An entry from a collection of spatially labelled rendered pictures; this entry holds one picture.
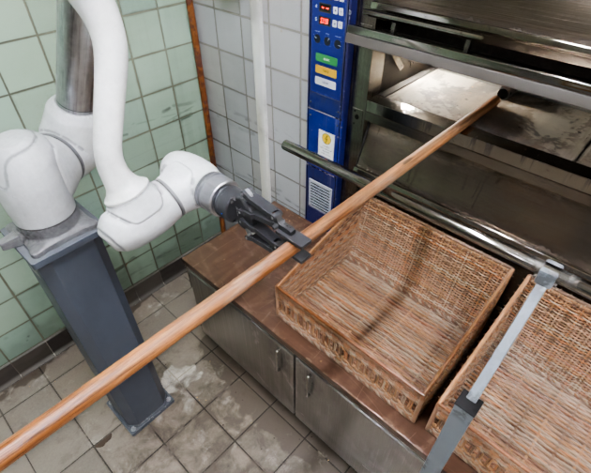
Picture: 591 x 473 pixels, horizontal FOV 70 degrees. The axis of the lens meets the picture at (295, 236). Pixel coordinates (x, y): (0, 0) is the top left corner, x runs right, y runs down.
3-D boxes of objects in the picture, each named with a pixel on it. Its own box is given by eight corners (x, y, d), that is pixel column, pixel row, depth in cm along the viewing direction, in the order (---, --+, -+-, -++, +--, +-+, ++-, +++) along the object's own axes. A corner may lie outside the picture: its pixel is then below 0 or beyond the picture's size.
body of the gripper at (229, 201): (238, 177, 93) (267, 194, 88) (241, 207, 99) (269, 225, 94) (211, 191, 89) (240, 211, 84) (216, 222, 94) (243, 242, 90)
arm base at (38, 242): (-10, 236, 114) (-21, 221, 110) (68, 199, 126) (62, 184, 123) (18, 268, 105) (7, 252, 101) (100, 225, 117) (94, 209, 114)
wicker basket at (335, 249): (357, 246, 173) (365, 190, 154) (491, 324, 144) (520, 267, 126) (272, 315, 147) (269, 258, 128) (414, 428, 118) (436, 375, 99)
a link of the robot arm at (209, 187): (228, 197, 102) (245, 207, 99) (198, 214, 97) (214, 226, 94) (224, 164, 96) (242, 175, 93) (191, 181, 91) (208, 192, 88)
